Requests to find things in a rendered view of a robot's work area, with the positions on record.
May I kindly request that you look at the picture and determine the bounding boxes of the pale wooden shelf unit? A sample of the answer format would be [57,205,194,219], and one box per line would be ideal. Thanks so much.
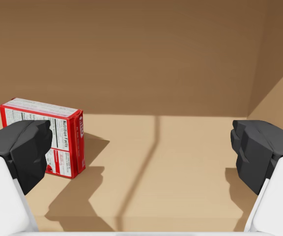
[0,0,283,233]

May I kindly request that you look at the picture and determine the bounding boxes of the red and white carton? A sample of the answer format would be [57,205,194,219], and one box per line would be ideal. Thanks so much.
[0,97,86,179]

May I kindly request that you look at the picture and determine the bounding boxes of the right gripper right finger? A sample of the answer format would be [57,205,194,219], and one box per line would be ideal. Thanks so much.
[230,119,283,233]

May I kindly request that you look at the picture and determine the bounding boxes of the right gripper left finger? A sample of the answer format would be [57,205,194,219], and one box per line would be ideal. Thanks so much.
[0,119,53,233]

